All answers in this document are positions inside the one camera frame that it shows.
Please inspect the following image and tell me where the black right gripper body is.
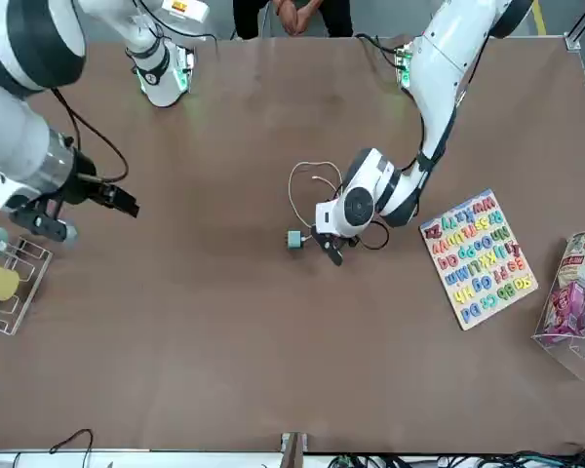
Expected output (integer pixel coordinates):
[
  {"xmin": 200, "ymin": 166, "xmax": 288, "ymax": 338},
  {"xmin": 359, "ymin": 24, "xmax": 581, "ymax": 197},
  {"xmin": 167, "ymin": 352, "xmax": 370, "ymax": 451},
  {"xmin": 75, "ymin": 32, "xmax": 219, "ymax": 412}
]
[{"xmin": 61, "ymin": 147, "xmax": 111, "ymax": 207}]

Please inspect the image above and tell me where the white charger cable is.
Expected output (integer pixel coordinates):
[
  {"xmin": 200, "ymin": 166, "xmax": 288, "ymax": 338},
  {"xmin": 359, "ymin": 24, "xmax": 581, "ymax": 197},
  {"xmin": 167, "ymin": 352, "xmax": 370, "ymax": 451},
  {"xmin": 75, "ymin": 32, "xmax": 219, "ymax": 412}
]
[{"xmin": 288, "ymin": 161, "xmax": 345, "ymax": 243}]

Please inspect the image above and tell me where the colourful alphabet puzzle board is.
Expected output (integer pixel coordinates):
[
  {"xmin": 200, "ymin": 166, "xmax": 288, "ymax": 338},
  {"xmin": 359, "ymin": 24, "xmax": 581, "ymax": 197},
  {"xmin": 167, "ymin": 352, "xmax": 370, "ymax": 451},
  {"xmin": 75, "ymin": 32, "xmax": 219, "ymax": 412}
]
[{"xmin": 418, "ymin": 188, "xmax": 539, "ymax": 332}]

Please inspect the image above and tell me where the person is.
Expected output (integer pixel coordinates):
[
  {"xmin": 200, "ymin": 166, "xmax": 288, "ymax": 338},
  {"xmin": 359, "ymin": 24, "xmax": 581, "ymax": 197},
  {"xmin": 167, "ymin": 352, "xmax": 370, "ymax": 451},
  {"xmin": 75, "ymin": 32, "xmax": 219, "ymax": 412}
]
[{"xmin": 232, "ymin": 0, "xmax": 355, "ymax": 41}]

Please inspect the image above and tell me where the white pink snack bag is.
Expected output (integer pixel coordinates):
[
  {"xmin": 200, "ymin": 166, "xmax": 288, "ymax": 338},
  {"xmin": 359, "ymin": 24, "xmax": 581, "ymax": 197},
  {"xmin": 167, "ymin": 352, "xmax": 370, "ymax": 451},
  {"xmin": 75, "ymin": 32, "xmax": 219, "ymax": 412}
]
[{"xmin": 559, "ymin": 226, "xmax": 585, "ymax": 289}]

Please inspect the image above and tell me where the black left wrist bracket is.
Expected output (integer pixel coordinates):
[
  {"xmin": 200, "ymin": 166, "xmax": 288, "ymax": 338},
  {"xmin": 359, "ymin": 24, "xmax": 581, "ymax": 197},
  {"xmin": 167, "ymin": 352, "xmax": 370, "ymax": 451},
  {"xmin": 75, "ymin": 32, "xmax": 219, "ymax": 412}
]
[{"xmin": 310, "ymin": 223, "xmax": 346, "ymax": 268}]

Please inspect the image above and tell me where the black wrist bracket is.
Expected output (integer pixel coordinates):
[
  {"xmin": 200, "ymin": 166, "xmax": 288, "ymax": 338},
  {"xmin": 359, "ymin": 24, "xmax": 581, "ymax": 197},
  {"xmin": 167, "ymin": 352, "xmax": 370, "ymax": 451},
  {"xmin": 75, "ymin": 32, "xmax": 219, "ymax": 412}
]
[
  {"xmin": 8, "ymin": 201, "xmax": 80, "ymax": 248},
  {"xmin": 310, "ymin": 223, "xmax": 346, "ymax": 268}
]

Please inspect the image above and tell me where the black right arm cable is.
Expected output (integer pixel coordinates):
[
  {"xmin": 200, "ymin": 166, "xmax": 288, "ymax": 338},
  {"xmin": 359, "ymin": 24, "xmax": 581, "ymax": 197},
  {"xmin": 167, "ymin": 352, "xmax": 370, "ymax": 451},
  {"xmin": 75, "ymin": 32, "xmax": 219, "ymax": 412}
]
[{"xmin": 51, "ymin": 87, "xmax": 130, "ymax": 185}]

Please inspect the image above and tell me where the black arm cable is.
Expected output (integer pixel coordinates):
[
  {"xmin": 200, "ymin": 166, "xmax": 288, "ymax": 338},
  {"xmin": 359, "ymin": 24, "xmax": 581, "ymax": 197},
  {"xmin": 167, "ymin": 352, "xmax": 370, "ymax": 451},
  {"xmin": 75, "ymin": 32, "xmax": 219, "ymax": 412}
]
[
  {"xmin": 51, "ymin": 87, "xmax": 130, "ymax": 185},
  {"xmin": 355, "ymin": 28, "xmax": 491, "ymax": 252}
]

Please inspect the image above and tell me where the black right wrist bracket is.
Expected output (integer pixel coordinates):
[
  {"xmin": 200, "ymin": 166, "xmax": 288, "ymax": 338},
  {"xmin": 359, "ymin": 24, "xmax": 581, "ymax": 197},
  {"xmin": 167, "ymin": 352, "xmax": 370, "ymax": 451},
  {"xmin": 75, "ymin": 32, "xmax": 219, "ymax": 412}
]
[{"xmin": 8, "ymin": 201, "xmax": 80, "ymax": 248}]

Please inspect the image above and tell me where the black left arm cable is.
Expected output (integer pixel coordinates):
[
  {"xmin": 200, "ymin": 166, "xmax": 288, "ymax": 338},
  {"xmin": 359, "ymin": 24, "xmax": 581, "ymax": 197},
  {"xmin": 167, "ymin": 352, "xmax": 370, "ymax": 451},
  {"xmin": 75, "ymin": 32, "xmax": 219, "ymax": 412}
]
[{"xmin": 355, "ymin": 28, "xmax": 491, "ymax": 252}]

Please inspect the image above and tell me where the black left base cable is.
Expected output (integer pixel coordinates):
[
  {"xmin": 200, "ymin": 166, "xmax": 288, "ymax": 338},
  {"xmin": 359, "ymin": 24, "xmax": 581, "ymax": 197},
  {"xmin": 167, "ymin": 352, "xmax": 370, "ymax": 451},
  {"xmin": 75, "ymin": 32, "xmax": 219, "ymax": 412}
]
[{"xmin": 353, "ymin": 31, "xmax": 404, "ymax": 68}]

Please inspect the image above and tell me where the aluminium camera post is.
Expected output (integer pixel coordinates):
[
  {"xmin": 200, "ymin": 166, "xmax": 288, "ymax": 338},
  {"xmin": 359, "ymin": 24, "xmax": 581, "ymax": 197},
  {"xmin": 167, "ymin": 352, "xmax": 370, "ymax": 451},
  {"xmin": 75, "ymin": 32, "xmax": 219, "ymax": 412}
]
[{"xmin": 279, "ymin": 430, "xmax": 310, "ymax": 468}]

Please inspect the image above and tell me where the thin black cable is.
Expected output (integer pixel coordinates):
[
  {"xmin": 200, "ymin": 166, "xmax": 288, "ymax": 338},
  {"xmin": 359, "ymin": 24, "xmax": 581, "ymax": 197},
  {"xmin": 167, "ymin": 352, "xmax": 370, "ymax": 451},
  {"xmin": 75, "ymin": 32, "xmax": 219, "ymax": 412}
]
[{"xmin": 48, "ymin": 428, "xmax": 96, "ymax": 468}]

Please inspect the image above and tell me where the black green cable tangle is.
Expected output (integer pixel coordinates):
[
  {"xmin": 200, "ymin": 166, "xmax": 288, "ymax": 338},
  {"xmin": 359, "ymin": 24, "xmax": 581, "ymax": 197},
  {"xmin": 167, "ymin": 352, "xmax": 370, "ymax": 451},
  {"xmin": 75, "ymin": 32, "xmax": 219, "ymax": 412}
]
[{"xmin": 329, "ymin": 441, "xmax": 585, "ymax": 468}]

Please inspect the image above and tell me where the aluminium frame post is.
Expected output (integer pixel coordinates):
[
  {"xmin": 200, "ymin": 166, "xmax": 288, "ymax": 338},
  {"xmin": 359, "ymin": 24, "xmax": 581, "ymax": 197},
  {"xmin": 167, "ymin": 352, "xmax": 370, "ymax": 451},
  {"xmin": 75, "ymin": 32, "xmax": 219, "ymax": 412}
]
[{"xmin": 564, "ymin": 0, "xmax": 585, "ymax": 53}]

